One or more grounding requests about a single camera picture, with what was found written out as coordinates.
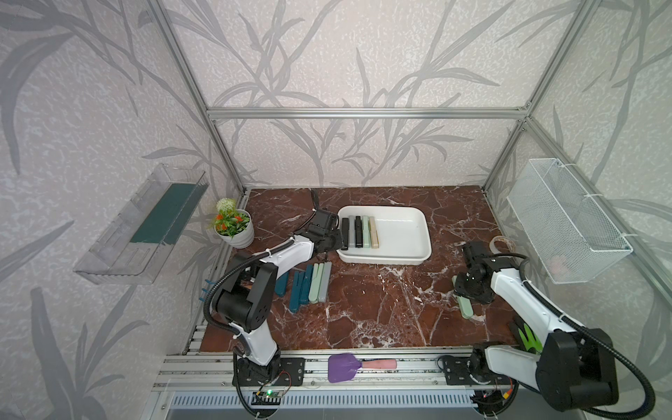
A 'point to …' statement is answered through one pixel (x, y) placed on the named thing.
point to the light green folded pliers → (316, 282)
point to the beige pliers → (373, 232)
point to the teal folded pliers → (306, 285)
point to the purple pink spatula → (345, 367)
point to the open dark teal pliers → (281, 284)
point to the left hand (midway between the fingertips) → (341, 239)
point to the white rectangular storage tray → (404, 235)
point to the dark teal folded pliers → (299, 288)
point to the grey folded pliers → (325, 280)
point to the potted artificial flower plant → (233, 224)
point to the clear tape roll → (500, 238)
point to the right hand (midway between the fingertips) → (463, 290)
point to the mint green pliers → (367, 232)
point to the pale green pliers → (465, 304)
